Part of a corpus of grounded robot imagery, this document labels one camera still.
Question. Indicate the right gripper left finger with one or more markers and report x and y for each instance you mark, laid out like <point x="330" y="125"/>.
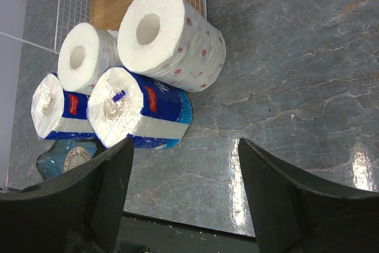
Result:
<point x="77" y="211"/>

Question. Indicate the white floral paper roll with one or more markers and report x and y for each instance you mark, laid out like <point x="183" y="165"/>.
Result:
<point x="168" y="40"/>
<point x="86" y="53"/>

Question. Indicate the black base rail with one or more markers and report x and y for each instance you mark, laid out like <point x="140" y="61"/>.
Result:
<point x="139" y="233"/>

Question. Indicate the blue star-shaped dish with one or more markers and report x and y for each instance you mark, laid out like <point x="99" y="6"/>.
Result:
<point x="65" y="155"/>

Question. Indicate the white floral paper roll left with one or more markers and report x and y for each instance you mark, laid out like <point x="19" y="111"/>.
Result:
<point x="86" y="53"/>

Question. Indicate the white floral paper roll right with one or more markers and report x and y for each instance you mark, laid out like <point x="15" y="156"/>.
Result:
<point x="168" y="40"/>

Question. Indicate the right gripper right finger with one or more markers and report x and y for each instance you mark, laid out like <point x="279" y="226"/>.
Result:
<point x="293" y="210"/>

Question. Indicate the blue paper roll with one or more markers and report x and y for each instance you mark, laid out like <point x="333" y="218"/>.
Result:
<point x="59" y="114"/>
<point x="125" y="104"/>

